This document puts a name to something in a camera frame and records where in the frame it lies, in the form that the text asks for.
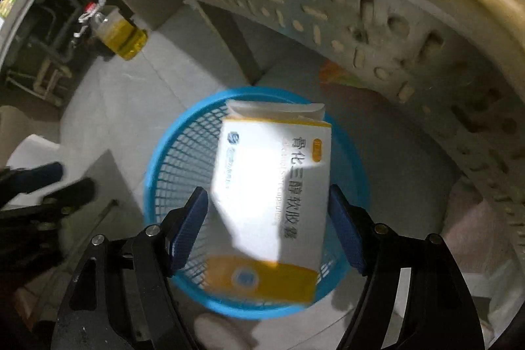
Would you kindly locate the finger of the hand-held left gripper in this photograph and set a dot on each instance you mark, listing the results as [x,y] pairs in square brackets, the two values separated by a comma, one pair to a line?
[41,173]
[74,190]

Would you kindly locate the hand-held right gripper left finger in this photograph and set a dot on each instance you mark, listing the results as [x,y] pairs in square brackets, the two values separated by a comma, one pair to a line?
[190,225]

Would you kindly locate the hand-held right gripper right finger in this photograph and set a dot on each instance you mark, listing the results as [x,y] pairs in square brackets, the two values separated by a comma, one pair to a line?
[346,229]

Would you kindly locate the blue plastic basket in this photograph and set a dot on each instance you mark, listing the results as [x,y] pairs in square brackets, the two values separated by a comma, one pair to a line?
[180,153]

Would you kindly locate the yellow white medicine box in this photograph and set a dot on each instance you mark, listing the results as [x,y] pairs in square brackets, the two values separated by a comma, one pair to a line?
[266,190]

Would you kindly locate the grey drain pipe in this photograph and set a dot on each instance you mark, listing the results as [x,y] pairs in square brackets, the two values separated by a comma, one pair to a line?
[41,81]

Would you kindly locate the cooking oil bottle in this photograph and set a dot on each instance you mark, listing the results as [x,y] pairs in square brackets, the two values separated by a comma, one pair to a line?
[123,36]

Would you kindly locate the dark table leg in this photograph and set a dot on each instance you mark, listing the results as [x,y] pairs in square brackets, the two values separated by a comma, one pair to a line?
[238,46]

